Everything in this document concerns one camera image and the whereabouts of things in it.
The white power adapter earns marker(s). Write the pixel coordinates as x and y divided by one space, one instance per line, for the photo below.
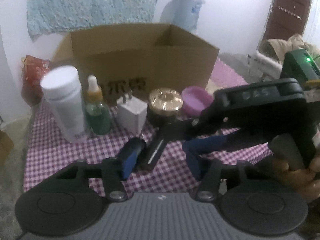
131 113

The person's right hand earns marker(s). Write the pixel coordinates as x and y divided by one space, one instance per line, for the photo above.
303 181

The blue floral wall cloth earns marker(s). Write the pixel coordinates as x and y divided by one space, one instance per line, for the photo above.
45 17

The brown wooden door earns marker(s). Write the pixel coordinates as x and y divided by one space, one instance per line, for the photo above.
286 18

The pink checkered bedsheet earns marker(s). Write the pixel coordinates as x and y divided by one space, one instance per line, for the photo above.
48 151

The purple plastic bowl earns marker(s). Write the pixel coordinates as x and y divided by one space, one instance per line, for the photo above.
195 100

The brown cardboard box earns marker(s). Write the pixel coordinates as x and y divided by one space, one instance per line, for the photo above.
137 57

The blue water jug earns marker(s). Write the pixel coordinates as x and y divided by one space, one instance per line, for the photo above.
182 13

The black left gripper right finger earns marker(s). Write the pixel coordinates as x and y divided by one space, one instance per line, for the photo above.
210 172

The black cylindrical tube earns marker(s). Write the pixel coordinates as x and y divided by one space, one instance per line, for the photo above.
148 159

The green dropper bottle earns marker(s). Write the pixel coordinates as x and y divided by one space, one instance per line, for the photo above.
97 111

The red gift bag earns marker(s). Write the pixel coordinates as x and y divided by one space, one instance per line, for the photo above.
34 69

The gold round lid jar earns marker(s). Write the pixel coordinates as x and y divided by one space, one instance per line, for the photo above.
163 106

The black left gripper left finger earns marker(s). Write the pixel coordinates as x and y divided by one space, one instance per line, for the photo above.
117 169

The white cylindrical bottle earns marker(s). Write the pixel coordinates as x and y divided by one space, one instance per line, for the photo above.
62 90

